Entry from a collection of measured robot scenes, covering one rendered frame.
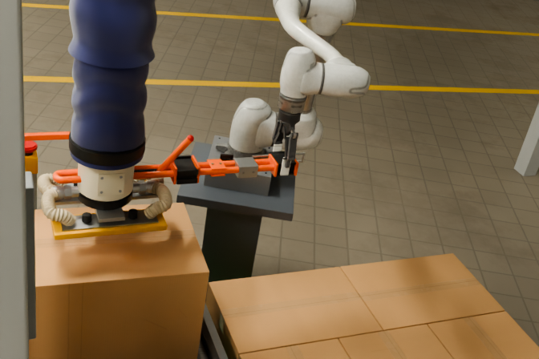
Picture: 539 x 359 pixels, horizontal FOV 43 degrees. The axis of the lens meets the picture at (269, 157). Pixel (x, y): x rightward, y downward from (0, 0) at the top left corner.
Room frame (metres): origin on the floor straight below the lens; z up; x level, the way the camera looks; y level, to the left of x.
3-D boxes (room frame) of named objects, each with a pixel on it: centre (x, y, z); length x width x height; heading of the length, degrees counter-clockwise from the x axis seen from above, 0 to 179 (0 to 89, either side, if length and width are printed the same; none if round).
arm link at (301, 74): (2.08, -0.05, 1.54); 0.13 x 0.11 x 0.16; 99
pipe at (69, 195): (1.81, 0.49, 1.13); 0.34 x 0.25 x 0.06; 116
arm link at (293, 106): (2.07, -0.04, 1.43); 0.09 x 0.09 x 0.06
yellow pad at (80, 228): (1.72, 0.45, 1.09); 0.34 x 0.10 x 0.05; 116
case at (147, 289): (1.79, 0.48, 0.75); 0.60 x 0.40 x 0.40; 113
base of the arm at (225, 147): (2.70, 0.13, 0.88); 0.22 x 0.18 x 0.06; 88
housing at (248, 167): (2.01, 0.07, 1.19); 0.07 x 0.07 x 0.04; 26
